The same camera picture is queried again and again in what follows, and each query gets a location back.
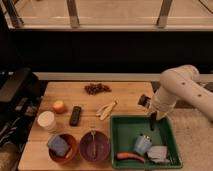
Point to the black equipment stack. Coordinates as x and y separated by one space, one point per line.
20 94

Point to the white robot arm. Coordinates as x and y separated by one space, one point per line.
181 83

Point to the white lidded jar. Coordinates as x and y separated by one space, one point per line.
47 121

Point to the blue sponge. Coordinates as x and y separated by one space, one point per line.
58 145

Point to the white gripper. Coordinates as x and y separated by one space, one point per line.
163 102

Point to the purple bowl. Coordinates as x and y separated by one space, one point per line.
102 147

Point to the green plastic tray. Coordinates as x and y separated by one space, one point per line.
132 134

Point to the orange carrot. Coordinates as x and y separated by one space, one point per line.
125 155

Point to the orange apple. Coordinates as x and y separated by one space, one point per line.
59 107

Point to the metal fork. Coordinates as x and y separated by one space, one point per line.
93 133

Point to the red-brown bowl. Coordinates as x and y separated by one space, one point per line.
71 152

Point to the banana peel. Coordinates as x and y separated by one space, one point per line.
103 112

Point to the black remote control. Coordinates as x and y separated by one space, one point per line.
74 119

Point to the black handled brush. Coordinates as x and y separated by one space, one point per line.
145 101

